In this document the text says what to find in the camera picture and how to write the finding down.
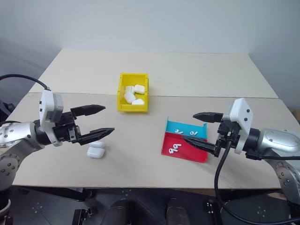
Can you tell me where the blue plastic bin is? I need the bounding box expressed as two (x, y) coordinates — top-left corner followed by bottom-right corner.
(165, 116), (209, 141)

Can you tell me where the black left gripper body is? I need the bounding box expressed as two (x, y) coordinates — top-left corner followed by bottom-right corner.
(52, 112), (83, 144)

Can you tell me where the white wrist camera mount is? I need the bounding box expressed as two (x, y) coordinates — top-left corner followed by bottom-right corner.
(222, 97), (255, 155)
(39, 90), (65, 147)

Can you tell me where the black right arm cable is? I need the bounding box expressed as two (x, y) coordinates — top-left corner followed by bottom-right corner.
(214, 133), (300, 225)

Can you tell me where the red and blue tray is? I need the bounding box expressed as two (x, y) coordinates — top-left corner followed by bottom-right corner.
(160, 132), (210, 164)

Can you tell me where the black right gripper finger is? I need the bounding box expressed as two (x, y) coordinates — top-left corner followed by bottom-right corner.
(192, 112), (225, 123)
(181, 135), (217, 155)

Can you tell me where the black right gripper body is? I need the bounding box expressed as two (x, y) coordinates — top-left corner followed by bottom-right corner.
(214, 121), (241, 158)

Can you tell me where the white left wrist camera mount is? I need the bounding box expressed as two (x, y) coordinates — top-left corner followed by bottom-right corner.
(39, 90), (65, 147)

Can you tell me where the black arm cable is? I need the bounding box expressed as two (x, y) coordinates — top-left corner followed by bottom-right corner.
(214, 133), (300, 225)
(0, 74), (52, 91)

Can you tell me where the yellow plastic bin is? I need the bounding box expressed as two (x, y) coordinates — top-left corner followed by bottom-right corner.
(116, 72), (150, 114)

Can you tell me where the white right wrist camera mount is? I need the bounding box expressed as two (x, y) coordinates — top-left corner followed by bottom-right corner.
(222, 97), (255, 155)

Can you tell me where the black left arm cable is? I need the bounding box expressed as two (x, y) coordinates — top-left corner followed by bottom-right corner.
(0, 74), (52, 91)

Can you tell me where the small black metal bracket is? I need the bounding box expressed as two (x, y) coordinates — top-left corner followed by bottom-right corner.
(205, 200), (216, 214)

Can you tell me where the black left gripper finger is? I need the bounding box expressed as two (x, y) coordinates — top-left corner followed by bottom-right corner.
(78, 127), (116, 146)
(70, 104), (106, 117)

